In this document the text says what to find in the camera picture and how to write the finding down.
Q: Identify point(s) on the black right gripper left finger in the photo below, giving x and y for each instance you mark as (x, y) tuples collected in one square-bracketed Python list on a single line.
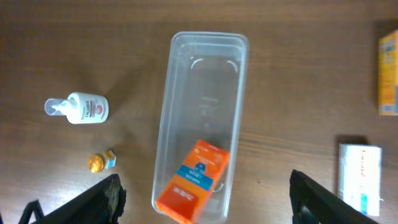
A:
[(103, 204)]

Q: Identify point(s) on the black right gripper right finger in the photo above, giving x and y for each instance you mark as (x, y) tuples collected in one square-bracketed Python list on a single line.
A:
[(312, 203)]

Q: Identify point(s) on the white Panadol box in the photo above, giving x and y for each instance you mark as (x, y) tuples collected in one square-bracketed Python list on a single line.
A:
[(359, 177)]

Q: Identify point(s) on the orange medicine box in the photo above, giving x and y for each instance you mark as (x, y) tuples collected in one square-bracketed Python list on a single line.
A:
[(191, 187)]

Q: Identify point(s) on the white lotion bottle clear cap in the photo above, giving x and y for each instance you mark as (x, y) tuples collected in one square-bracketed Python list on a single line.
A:
[(79, 108)]

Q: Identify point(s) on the yellow Woods medicine box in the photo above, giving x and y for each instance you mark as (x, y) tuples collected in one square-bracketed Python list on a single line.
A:
[(387, 75)]

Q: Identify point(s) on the clear plastic container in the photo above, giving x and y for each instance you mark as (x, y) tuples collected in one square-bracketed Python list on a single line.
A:
[(203, 100)]

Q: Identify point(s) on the small gold-lid jar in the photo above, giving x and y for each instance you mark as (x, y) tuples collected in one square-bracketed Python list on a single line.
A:
[(102, 161)]

